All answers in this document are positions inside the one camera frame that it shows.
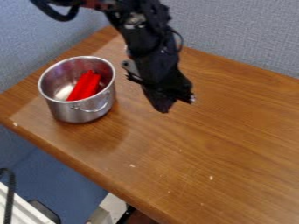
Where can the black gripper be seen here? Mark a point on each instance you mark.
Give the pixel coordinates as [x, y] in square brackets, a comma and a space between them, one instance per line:
[154, 53]

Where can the red block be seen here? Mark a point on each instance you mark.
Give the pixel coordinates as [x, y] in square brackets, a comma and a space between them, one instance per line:
[87, 86]

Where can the metal pot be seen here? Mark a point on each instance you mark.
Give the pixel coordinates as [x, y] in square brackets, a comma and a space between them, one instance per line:
[58, 81]

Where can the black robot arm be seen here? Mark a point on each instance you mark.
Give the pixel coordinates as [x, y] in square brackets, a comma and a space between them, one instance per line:
[118, 10]

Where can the white furniture edge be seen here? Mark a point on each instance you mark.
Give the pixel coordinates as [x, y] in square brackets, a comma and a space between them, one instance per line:
[24, 213]

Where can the white table leg bracket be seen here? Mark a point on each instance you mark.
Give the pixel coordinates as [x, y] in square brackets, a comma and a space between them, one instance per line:
[111, 210]

